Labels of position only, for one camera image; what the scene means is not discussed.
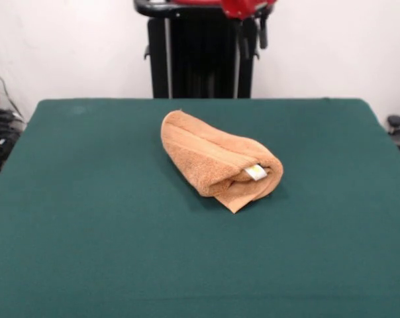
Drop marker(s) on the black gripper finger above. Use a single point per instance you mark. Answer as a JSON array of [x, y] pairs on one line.
[[263, 33], [244, 43]]

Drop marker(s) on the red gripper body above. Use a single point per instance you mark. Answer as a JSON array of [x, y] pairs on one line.
[[246, 8]]

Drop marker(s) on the orange terry towel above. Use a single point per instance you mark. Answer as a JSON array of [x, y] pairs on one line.
[[200, 149]]

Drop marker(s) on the dark green table cloth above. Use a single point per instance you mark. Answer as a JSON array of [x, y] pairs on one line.
[[87, 238]]

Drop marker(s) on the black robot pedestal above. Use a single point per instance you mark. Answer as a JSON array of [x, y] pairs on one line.
[[200, 59]]

